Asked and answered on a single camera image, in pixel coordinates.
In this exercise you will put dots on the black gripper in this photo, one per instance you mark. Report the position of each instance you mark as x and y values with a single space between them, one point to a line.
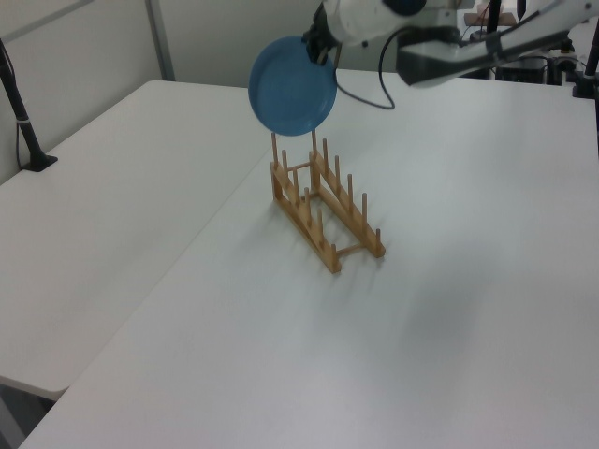
320 30

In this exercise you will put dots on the blue plate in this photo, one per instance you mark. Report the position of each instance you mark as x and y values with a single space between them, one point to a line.
290 89

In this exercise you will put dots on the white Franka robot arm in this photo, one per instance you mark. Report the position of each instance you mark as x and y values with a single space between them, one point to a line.
468 56

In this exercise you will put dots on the wooden plate rack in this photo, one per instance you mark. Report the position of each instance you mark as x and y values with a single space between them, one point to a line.
356 224

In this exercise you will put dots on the brown wooden shelf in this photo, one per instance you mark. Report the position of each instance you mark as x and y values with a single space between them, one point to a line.
482 18

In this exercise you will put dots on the black electronic equipment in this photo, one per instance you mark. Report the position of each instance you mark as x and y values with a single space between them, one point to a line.
538 68

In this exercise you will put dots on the black camera stand with tape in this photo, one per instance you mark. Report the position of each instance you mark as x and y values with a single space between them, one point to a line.
25 135

